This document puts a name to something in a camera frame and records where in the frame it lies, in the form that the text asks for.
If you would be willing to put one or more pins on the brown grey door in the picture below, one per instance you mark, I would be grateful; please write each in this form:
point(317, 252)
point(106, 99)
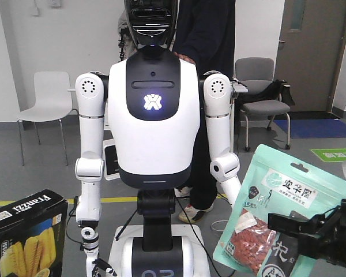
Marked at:
point(311, 46)

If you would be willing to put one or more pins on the black Franzzi wafer box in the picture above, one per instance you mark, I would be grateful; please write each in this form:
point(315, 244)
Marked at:
point(32, 235)

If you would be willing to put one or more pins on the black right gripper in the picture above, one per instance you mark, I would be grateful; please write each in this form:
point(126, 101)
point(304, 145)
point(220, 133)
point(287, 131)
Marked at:
point(321, 237)

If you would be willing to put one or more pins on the teal goji berry pouch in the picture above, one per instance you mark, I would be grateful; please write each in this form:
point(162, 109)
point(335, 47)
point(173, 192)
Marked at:
point(287, 215)

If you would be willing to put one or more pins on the white plastic chair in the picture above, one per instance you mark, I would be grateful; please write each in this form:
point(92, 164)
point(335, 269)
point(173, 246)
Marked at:
point(53, 100)

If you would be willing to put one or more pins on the white black humanoid robot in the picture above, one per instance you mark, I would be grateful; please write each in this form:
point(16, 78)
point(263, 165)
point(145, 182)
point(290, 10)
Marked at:
point(152, 103)

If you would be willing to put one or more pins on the grey office chair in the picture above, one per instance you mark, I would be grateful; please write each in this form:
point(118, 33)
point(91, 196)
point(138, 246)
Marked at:
point(263, 96)

